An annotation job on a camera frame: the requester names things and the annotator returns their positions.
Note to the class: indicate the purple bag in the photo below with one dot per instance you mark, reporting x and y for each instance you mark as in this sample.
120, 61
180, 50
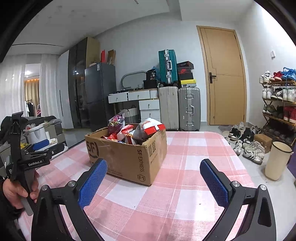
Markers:
293, 157

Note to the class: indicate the red white snack packet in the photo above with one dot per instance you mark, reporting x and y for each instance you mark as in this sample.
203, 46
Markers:
124, 132

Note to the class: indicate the teal suitcase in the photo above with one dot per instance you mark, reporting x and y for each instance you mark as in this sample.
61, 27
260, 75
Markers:
167, 67

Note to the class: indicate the small cardboard box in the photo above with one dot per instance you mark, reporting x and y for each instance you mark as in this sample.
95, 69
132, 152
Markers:
263, 141

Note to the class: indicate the bamboo shoe rack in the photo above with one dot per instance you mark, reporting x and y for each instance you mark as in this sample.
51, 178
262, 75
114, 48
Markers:
281, 83

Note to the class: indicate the red box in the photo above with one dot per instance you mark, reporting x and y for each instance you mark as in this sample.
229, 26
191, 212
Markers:
103, 56

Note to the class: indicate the purple snack packet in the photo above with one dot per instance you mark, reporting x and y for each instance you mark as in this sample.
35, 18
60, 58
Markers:
116, 122

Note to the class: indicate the white curtain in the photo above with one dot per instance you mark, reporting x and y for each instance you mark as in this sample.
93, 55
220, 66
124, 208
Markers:
13, 88

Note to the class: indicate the cream waste bin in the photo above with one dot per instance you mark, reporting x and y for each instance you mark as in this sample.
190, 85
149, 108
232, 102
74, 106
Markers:
276, 162

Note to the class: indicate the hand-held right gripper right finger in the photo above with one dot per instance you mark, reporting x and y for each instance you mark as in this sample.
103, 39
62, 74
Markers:
215, 183

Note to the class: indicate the steel pot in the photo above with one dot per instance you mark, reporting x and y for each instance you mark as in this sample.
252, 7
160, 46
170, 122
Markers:
35, 135

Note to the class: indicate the woven laundry basket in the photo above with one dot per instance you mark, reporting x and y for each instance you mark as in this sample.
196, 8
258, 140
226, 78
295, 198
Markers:
133, 114

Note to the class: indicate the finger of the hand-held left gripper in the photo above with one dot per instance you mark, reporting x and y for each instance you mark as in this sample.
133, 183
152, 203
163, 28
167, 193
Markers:
40, 144
55, 149

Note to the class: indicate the beige suitcase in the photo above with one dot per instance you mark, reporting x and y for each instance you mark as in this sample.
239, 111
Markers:
168, 109

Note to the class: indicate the oval mirror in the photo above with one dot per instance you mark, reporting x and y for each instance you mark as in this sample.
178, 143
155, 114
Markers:
131, 81

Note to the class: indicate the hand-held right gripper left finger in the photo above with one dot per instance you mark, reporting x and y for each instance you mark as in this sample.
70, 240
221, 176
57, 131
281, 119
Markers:
92, 183

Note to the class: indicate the brown cardboard box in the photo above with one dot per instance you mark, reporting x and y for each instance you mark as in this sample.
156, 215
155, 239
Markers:
129, 157

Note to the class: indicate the yellow black shoe box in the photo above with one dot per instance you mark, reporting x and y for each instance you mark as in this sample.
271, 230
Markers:
188, 83

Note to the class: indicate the scattered pile of sneakers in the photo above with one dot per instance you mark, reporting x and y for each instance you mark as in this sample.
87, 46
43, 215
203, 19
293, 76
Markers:
252, 150

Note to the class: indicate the white red-edged snack packet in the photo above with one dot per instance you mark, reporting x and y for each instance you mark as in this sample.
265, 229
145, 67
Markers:
148, 126

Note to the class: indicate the black backpack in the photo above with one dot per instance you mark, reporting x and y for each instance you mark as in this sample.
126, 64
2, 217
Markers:
7, 127

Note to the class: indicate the red triangular crisp packet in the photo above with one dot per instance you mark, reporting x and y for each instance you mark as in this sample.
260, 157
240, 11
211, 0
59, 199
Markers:
111, 136

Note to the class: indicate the tall brown box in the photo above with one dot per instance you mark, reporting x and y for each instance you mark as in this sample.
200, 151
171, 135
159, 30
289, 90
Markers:
111, 57

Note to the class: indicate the white drawer desk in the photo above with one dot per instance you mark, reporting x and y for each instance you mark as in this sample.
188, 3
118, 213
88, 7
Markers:
149, 105

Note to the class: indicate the shoe rack with shoes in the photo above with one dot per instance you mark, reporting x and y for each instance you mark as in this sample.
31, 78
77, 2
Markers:
289, 113

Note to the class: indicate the person's left forearm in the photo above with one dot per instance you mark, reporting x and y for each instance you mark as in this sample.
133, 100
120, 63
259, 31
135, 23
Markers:
7, 213

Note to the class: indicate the dark brown shoe box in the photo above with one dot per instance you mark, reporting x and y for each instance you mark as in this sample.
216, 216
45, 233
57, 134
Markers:
186, 77

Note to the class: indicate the dark glass cabinet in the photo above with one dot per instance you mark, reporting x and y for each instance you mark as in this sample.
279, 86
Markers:
77, 88

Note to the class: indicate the tan wooden door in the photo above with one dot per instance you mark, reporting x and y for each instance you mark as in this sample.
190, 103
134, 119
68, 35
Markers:
226, 97

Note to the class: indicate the black red-logo shoe box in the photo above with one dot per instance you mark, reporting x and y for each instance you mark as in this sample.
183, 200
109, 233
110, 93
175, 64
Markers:
185, 71

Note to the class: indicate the person's left hand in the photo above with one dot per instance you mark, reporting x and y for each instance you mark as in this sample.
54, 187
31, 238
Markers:
12, 190

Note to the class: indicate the white wardrobe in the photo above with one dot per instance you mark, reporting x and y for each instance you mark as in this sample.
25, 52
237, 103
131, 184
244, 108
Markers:
64, 92

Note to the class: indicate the blue plastic bag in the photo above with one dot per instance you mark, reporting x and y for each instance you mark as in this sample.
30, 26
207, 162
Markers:
155, 68

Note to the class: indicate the grey door mat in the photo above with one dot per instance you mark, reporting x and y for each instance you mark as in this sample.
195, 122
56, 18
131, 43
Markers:
223, 129

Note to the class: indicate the grey storage box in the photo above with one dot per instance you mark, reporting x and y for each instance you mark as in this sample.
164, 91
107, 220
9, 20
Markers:
55, 129

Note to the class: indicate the grey refrigerator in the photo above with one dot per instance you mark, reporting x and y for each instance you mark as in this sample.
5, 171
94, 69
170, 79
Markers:
99, 92

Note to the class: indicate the silver suitcase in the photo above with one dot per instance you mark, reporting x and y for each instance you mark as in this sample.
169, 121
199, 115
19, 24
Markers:
189, 109

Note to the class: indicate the yellow toy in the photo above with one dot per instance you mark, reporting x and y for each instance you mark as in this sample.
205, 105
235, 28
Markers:
25, 146

